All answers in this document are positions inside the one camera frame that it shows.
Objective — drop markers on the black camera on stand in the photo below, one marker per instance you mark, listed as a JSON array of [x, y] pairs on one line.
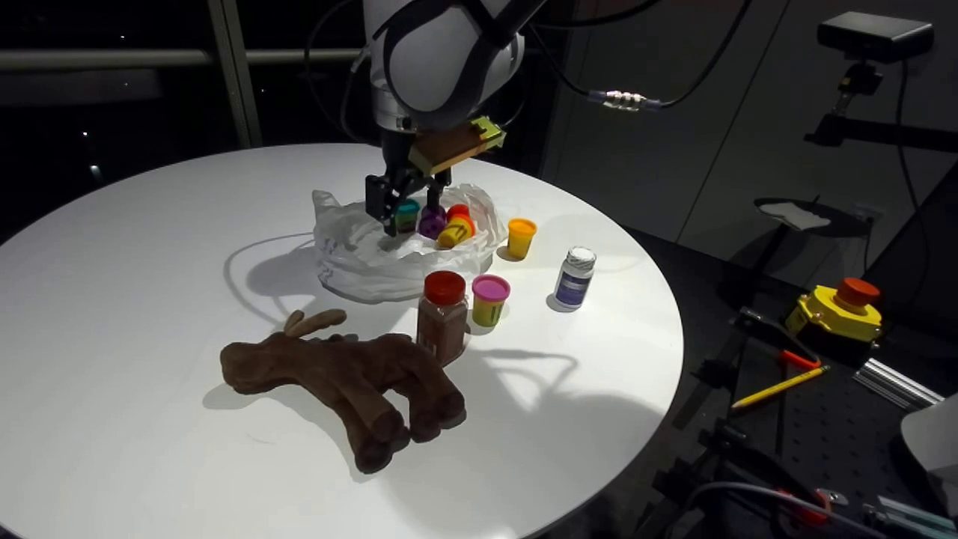
[[875, 35]]

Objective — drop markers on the grey flat plate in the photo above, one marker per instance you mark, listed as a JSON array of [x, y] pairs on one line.
[[794, 215]]

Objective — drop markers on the yellow wrist camera box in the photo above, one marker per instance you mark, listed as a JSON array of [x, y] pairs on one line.
[[456, 146]]

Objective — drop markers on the tub with teal lid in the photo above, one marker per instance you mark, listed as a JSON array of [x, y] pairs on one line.
[[405, 215]]

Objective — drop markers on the yellow pencil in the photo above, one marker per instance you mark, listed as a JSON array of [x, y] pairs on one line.
[[781, 387]]

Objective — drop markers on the yellow tub with magenta lid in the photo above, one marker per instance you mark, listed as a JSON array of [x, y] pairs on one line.
[[489, 301]]

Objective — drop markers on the grey bottle with white cap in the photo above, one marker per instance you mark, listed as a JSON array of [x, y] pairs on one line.
[[576, 276]]

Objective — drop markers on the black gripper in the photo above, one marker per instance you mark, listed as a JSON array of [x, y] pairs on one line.
[[405, 159]]

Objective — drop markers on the brown jar with red lid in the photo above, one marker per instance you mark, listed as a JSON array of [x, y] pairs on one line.
[[445, 318]]

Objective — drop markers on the yellow emergency stop button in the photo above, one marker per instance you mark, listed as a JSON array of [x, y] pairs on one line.
[[836, 307]]

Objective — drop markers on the silver aluminium profile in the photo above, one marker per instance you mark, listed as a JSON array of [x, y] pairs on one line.
[[899, 379]]

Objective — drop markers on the yellow tub with orange lid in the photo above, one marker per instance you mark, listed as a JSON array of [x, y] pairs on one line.
[[523, 237]]

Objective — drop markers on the brown plush moose toy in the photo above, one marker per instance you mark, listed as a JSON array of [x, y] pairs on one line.
[[339, 379]]

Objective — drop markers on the grey vertical window post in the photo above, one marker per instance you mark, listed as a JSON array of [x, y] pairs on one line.
[[234, 77]]

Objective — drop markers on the white plastic bag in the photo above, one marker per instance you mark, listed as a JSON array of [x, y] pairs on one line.
[[360, 264]]

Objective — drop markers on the grey horizontal railing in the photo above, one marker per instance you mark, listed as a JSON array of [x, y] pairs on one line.
[[101, 57]]

